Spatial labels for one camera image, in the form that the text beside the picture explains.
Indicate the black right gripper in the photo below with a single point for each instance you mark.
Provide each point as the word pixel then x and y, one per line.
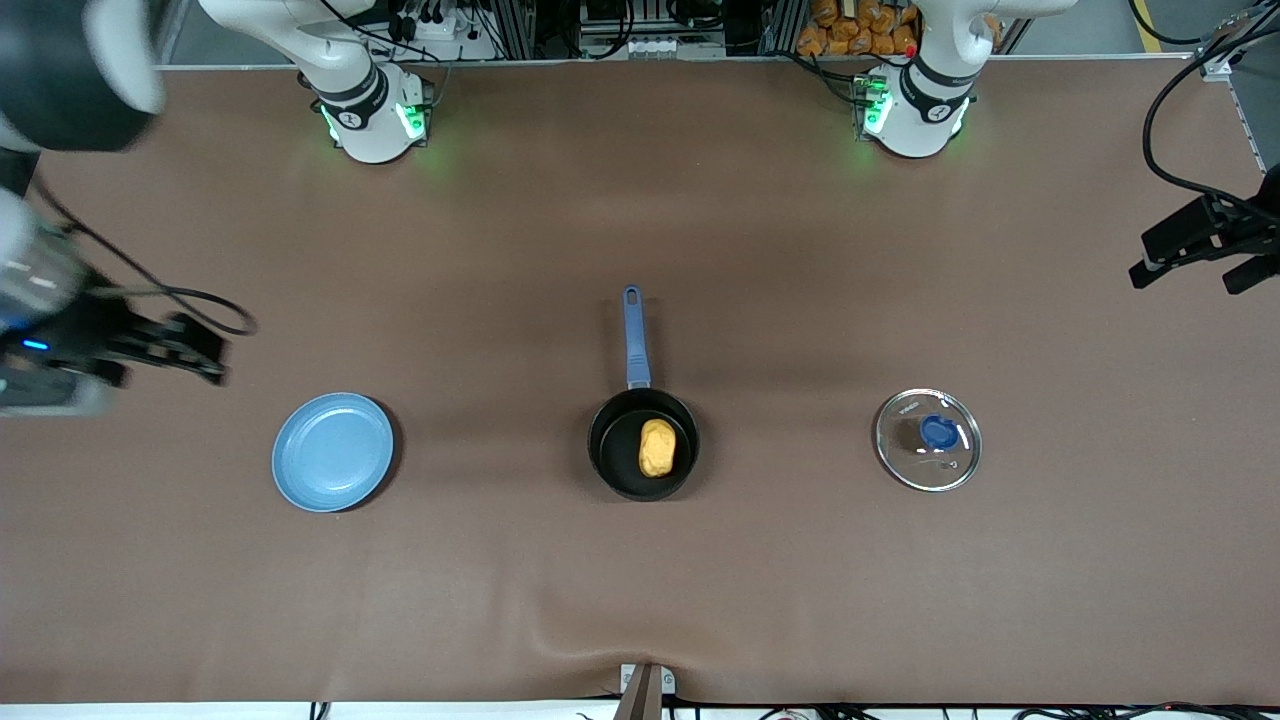
pixel 97 330

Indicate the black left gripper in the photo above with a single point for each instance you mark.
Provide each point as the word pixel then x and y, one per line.
pixel 1213 219

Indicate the glass lid with blue knob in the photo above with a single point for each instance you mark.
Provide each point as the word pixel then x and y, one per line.
pixel 928 440

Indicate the yellow potato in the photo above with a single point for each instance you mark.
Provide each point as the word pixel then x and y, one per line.
pixel 657 448

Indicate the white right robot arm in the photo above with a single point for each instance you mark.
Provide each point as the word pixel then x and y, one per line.
pixel 370 130

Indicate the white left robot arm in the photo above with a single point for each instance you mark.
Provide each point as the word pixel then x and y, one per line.
pixel 925 120

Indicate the light blue plate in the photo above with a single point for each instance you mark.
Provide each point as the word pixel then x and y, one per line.
pixel 333 452

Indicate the white power strip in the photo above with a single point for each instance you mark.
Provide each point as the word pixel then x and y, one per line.
pixel 440 35

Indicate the orange snack pile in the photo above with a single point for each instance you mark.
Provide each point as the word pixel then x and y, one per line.
pixel 860 30

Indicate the brown table mat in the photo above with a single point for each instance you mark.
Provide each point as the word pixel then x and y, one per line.
pixel 640 600

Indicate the white terminal strip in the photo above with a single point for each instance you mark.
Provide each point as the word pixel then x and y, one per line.
pixel 650 46

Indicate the aluminium frame profile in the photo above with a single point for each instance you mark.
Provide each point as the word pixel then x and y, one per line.
pixel 1235 45

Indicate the metal mount bracket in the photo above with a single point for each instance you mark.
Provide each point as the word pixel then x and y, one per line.
pixel 645 690

